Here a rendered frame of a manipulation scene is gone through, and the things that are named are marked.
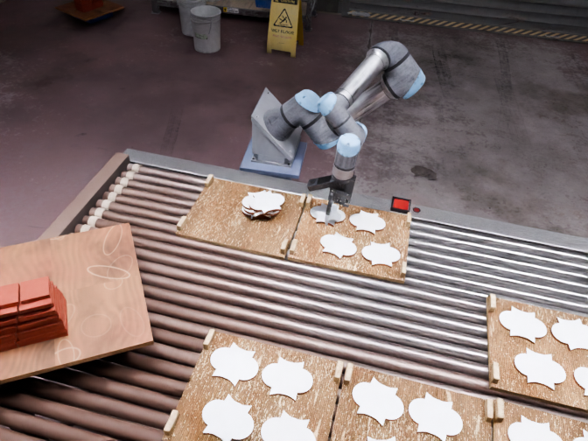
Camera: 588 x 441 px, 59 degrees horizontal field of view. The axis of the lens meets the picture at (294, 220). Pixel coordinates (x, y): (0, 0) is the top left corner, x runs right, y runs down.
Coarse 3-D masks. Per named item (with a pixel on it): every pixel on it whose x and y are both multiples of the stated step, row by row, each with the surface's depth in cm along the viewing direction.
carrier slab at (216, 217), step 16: (208, 192) 206; (224, 192) 207; (240, 192) 207; (272, 192) 208; (192, 208) 199; (208, 208) 199; (224, 208) 200; (240, 208) 200; (288, 208) 202; (192, 224) 192; (208, 224) 193; (224, 224) 193; (240, 224) 194; (256, 224) 194; (272, 224) 195; (288, 224) 195; (208, 240) 187; (224, 240) 187; (240, 240) 187; (256, 240) 188; (272, 240) 188; (272, 256) 184
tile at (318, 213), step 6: (324, 204) 203; (312, 210) 200; (318, 210) 200; (324, 210) 200; (312, 216) 198; (318, 216) 198; (324, 216) 198; (342, 216) 198; (318, 222) 196; (324, 222) 196; (330, 222) 195; (336, 222) 196
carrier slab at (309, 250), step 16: (304, 208) 202; (352, 208) 204; (368, 208) 204; (304, 224) 196; (320, 224) 196; (336, 224) 196; (400, 224) 198; (304, 240) 189; (368, 240) 191; (384, 240) 191; (400, 240) 192; (288, 256) 183; (304, 256) 183; (320, 256) 183; (352, 256) 184; (400, 256) 185; (352, 272) 180; (368, 272) 179; (384, 272) 179
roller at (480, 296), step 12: (96, 216) 197; (108, 216) 196; (120, 216) 196; (132, 216) 196; (156, 228) 194; (168, 228) 193; (288, 252) 187; (408, 276) 181; (420, 288) 180; (432, 288) 179; (444, 288) 178; (456, 288) 178; (468, 288) 179; (480, 300) 177; (516, 300) 175; (576, 312) 173
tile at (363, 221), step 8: (352, 216) 199; (360, 216) 199; (368, 216) 199; (376, 216) 199; (352, 224) 196; (360, 224) 195; (368, 224) 196; (376, 224) 196; (384, 224) 196; (368, 232) 194
